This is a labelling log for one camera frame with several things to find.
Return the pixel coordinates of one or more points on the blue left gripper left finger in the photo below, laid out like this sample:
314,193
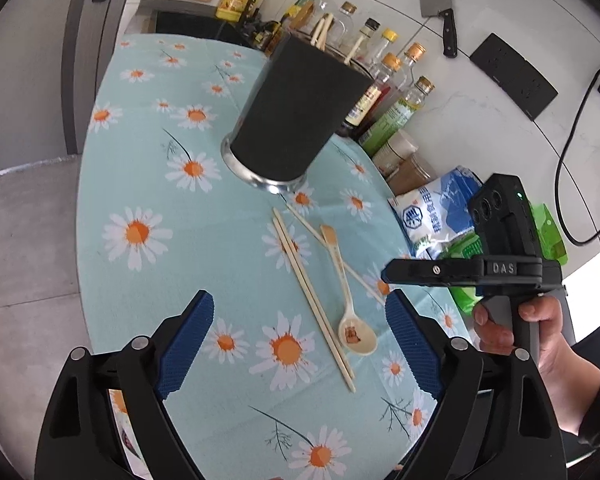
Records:
179,339

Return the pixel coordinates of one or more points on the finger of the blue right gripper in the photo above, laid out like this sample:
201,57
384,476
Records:
444,272

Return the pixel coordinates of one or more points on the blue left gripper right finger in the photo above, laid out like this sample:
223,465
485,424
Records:
412,335

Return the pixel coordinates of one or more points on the beige printed plastic spoon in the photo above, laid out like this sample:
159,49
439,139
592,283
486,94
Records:
355,334

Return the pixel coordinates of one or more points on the kitchen cleaver knife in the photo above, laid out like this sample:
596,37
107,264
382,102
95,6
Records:
443,9

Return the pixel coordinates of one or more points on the right hand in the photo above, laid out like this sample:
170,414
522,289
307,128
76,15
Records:
571,382

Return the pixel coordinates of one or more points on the blue white salt bag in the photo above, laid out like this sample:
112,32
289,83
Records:
437,212

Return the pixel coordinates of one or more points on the brown spice jar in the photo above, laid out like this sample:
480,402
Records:
413,173

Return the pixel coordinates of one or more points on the daisy pattern tablecloth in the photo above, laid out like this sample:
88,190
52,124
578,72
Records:
272,393

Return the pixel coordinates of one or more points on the white cap spice jar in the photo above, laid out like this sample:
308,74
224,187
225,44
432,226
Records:
396,150

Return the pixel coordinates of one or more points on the green label oil bottle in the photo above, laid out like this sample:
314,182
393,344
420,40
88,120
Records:
397,115

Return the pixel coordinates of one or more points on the soy sauce bottle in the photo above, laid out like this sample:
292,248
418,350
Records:
381,74

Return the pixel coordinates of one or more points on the gold cap clear bottle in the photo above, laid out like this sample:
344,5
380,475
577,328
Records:
404,76

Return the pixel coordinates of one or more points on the black utensil holder cup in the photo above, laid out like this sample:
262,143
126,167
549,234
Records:
298,102

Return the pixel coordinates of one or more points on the yellow cap clear bottle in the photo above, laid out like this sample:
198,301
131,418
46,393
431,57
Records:
380,47

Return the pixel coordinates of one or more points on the black sink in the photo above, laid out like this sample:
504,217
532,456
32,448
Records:
191,19

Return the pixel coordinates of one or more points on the grey door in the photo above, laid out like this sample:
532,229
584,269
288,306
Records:
53,56

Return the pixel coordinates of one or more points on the black tracking camera box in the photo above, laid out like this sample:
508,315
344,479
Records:
503,219

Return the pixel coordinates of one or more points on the black wall power strip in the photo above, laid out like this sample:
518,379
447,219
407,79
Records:
520,80

